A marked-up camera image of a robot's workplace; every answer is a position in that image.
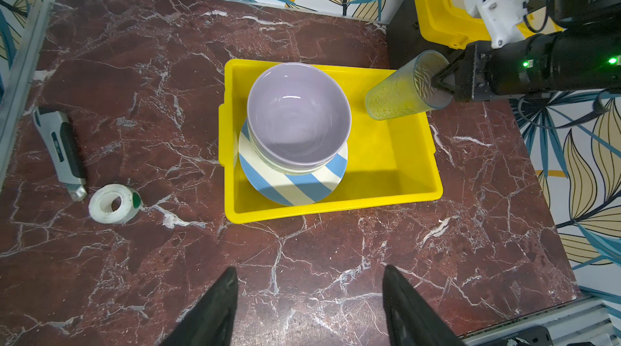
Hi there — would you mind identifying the yellow plastic bin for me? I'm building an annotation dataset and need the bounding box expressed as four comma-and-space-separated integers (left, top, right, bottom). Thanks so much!
218, 59, 443, 224

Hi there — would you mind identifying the lilac bowl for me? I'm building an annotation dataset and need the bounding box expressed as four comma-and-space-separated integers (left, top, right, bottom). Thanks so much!
247, 63, 353, 168

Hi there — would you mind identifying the white tape roll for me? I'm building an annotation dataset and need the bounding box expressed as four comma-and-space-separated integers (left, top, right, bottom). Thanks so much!
88, 184, 142, 225

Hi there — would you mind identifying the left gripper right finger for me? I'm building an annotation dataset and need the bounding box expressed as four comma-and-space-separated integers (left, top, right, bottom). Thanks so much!
383, 265, 464, 346

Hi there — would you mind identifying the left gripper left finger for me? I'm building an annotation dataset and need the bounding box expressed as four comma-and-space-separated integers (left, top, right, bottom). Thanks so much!
161, 267, 239, 346

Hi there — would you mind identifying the grey folding knife tool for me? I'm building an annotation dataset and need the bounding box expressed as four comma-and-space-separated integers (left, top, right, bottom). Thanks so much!
32, 107, 87, 202

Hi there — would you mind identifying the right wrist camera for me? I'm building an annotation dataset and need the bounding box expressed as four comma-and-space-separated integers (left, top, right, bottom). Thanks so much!
464, 0, 527, 49

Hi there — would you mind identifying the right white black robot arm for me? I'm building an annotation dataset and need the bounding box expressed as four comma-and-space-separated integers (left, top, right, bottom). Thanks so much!
430, 0, 620, 102

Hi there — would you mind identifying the yellow black toolbox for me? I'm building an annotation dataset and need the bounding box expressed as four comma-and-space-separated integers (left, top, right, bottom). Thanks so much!
387, 0, 561, 69

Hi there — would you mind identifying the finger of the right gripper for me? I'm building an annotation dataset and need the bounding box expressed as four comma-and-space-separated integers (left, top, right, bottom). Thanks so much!
431, 66, 454, 94

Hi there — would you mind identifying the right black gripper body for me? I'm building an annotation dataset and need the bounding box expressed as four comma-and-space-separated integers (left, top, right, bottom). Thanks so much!
448, 37, 543, 102

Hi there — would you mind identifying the grey translucent cup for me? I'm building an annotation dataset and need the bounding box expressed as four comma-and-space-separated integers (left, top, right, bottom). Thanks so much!
365, 50, 453, 121

